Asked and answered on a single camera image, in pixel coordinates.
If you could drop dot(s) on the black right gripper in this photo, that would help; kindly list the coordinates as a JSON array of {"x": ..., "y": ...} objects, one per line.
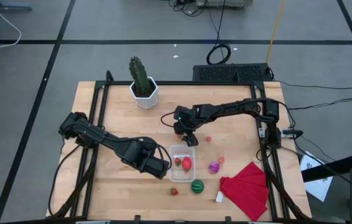
[{"x": 185, "y": 128}]

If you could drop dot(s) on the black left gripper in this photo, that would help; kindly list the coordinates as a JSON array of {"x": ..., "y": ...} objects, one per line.
[{"x": 155, "y": 167}]

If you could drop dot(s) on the red toy strawberry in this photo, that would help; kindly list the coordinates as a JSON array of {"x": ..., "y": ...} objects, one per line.
[
  {"x": 174, "y": 192},
  {"x": 177, "y": 161}
]

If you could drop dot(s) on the clear plastic container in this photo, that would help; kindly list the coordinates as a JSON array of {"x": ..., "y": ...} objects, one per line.
[{"x": 178, "y": 177}]

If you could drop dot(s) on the large red toy fruit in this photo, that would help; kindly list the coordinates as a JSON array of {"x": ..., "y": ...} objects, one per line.
[{"x": 187, "y": 163}]

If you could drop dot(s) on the purple striped toy onion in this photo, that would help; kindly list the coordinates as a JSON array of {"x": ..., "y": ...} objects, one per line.
[{"x": 214, "y": 167}]

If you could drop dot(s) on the green toy watermelon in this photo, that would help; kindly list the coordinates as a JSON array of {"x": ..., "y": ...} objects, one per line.
[{"x": 197, "y": 186}]

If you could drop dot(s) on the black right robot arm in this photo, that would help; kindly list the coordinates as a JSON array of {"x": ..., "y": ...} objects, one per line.
[{"x": 231, "y": 107}]

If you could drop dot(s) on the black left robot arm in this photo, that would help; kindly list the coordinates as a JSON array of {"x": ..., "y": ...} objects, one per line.
[{"x": 101, "y": 137}]

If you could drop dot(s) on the white hexagonal plant pot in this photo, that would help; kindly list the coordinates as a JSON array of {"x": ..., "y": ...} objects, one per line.
[{"x": 146, "y": 101}]

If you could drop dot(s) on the black perforated computer case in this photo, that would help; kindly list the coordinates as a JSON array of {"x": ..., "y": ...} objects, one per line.
[{"x": 225, "y": 73}]

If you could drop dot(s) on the green cactus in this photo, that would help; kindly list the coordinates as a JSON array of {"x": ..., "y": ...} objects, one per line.
[{"x": 138, "y": 74}]

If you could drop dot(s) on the red folded cloth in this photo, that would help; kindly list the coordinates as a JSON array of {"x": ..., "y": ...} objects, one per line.
[{"x": 244, "y": 193}]

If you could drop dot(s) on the grey equipment box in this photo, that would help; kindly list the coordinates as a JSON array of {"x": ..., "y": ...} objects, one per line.
[{"x": 222, "y": 3}]

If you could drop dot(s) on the white paper sheet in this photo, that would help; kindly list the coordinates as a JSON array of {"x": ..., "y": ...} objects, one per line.
[{"x": 317, "y": 188}]

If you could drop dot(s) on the black desk bar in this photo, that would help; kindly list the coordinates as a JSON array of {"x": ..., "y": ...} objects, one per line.
[{"x": 334, "y": 167}]

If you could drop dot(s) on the grey furniture base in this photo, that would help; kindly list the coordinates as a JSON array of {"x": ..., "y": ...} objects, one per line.
[{"x": 7, "y": 7}]

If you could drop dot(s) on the silver arm base bracket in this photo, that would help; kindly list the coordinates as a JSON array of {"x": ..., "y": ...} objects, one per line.
[{"x": 292, "y": 133}]

